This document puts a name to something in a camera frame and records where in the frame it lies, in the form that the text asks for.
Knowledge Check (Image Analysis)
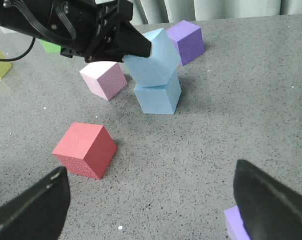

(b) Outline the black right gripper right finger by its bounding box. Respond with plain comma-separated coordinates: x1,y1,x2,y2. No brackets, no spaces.
233,159,302,240

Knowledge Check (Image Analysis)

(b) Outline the green foam cube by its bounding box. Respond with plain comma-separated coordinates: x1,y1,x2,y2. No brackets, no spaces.
38,39,61,53

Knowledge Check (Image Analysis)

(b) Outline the light purple foam cube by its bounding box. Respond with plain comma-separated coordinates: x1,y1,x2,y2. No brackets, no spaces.
224,205,250,240

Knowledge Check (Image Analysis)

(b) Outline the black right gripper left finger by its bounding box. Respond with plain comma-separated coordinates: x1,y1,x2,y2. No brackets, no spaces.
0,166,70,240

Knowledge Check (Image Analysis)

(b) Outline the near red foam cube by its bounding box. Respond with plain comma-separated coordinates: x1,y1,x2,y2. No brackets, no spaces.
52,122,117,180

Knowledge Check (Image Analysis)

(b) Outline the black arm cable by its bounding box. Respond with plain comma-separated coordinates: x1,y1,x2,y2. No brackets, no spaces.
0,37,36,62

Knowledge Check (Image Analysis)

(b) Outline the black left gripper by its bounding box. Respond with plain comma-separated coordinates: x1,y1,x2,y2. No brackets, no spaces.
60,0,151,63

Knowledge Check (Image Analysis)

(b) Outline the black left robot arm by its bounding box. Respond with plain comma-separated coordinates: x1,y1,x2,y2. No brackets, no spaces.
0,0,151,63

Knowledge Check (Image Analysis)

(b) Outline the dark purple foam cube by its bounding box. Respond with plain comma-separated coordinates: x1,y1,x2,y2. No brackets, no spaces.
166,20,205,66

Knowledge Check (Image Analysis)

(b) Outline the pink foam cube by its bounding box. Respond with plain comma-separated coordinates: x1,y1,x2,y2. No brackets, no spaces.
79,61,127,101

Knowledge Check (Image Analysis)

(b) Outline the light blue foam cube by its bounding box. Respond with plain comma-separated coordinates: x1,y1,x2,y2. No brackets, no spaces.
123,28,180,87
134,71,182,115

